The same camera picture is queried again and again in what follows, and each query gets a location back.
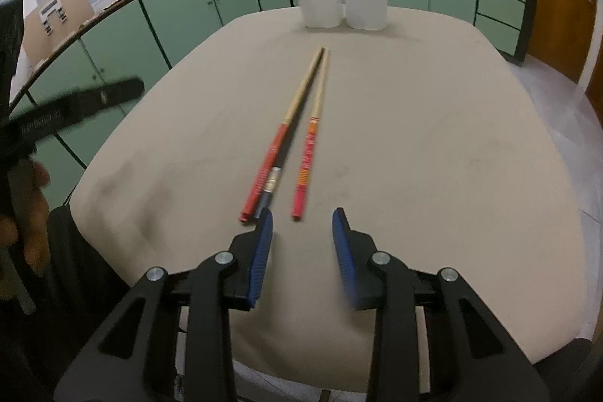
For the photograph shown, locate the black chair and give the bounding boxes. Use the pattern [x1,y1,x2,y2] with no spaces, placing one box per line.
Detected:
[531,335,596,384]
[46,204,138,337]

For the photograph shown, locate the person's left hand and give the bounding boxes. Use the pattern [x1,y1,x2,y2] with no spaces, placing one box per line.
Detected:
[0,161,52,278]

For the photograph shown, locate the orange striped bamboo chopstick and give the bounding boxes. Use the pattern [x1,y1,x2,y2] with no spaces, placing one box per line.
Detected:
[291,50,331,223]

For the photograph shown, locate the green base cabinets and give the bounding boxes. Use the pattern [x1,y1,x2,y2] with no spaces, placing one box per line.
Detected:
[0,0,540,214]

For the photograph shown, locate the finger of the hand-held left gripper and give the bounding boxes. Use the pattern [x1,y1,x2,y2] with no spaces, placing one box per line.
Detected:
[9,76,145,141]
[0,0,25,115]

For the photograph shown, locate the cardboard box with handles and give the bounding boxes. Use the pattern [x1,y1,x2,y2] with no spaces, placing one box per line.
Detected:
[21,0,95,60]

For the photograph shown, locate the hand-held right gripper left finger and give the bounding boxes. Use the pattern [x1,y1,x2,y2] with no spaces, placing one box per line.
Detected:
[57,208,275,402]

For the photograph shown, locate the red handled bamboo chopstick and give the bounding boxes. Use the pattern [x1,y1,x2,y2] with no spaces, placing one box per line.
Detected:
[239,47,326,225]

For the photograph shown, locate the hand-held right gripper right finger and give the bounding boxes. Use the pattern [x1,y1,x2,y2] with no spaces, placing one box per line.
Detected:
[332,207,552,402]

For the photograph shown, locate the white device on board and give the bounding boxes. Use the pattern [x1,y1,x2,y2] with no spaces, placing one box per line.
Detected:
[38,0,69,35]

